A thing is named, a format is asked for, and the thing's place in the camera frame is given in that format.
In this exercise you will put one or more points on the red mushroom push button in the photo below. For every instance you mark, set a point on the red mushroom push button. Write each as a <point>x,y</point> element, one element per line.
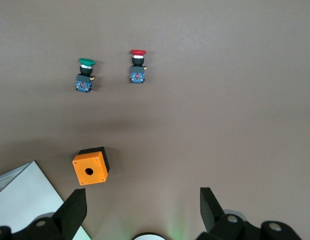
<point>137,75</point>

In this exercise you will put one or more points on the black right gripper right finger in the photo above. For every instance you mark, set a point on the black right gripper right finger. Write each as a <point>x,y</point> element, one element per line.
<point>211,215</point>

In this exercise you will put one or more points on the green mushroom push button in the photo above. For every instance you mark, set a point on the green mushroom push button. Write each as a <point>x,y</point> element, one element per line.
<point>84,80</point>

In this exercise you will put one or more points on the orange button enclosure box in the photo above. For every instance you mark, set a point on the orange button enclosure box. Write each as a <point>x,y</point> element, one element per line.
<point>91,161</point>

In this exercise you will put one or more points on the white drawer cabinet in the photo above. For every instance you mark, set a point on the white drawer cabinet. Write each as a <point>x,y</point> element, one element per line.
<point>25,190</point>

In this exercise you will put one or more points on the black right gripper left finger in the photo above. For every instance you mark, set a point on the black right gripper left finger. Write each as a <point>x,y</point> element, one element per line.
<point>70,217</point>

